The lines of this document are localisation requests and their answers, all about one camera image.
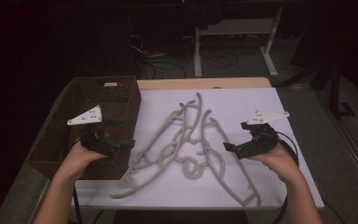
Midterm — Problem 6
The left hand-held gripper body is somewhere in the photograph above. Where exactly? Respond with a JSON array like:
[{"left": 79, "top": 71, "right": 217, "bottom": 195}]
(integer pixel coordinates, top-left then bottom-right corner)
[{"left": 67, "top": 105, "right": 119, "bottom": 157}]

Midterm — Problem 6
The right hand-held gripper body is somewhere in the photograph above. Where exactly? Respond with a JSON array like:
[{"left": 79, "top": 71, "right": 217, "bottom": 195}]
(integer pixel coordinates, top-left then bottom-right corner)
[{"left": 236, "top": 110, "right": 291, "bottom": 161}]

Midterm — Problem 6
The brown wicker basket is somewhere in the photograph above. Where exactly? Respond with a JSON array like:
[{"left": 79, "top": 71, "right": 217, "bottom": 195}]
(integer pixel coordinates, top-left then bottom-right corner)
[{"left": 27, "top": 76, "right": 143, "bottom": 181}]

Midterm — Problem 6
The person's right hand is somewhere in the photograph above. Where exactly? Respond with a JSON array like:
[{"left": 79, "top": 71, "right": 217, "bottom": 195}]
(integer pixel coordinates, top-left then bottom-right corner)
[{"left": 249, "top": 143, "right": 306, "bottom": 186}]

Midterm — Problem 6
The person's left hand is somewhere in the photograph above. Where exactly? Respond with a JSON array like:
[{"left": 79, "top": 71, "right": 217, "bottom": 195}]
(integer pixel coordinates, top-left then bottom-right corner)
[{"left": 57, "top": 141, "right": 109, "bottom": 183}]

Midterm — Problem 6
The white board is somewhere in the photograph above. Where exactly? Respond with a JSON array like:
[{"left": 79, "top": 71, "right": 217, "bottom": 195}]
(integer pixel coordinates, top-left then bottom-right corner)
[{"left": 73, "top": 88, "right": 324, "bottom": 210}]

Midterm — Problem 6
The dark metal stand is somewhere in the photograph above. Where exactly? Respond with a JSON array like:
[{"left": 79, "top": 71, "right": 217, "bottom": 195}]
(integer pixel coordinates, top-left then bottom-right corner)
[{"left": 276, "top": 60, "right": 357, "bottom": 120}]

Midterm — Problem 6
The dark hanging cloth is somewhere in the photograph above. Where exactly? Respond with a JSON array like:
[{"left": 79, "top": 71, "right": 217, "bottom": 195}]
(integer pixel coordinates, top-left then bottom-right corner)
[{"left": 184, "top": 0, "right": 224, "bottom": 31}]

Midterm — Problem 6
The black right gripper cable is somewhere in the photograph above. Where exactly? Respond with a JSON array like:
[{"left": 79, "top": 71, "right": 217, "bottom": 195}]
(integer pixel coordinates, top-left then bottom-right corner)
[{"left": 271, "top": 131, "right": 300, "bottom": 224}]

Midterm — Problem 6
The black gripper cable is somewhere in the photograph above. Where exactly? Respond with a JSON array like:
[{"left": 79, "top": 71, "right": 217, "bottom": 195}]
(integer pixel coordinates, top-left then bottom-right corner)
[
  {"left": 62, "top": 138, "right": 84, "bottom": 224},
  {"left": 271, "top": 131, "right": 300, "bottom": 224}
]

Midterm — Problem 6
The tangle of black floor cables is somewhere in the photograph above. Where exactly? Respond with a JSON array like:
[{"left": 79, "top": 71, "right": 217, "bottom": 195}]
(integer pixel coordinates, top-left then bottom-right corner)
[{"left": 129, "top": 29, "right": 262, "bottom": 79}]

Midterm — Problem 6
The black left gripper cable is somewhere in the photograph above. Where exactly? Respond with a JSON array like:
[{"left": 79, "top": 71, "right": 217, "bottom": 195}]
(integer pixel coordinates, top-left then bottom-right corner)
[{"left": 62, "top": 138, "right": 84, "bottom": 224}]

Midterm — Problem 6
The white metal desk frame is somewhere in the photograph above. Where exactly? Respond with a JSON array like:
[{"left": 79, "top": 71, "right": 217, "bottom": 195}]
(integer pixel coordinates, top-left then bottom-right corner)
[{"left": 194, "top": 6, "right": 285, "bottom": 78}]

